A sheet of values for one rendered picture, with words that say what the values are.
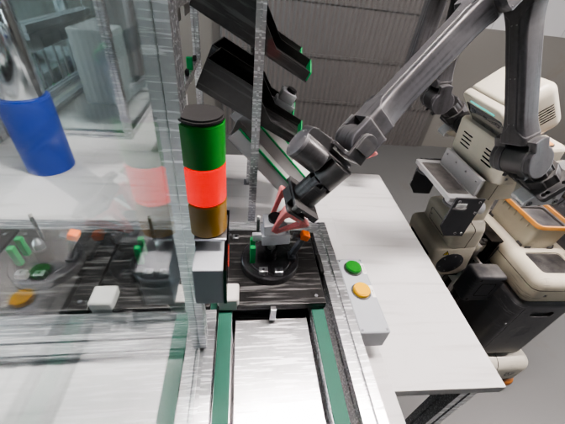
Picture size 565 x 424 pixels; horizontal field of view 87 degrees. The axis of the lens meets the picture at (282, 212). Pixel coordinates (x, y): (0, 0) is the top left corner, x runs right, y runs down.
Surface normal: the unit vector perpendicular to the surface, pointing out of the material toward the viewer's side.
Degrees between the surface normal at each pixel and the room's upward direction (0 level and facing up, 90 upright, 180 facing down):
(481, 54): 90
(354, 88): 90
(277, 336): 0
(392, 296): 0
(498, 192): 90
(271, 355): 0
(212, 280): 90
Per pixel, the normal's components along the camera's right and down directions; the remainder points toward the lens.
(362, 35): 0.07, 0.63
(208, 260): 0.10, -0.77
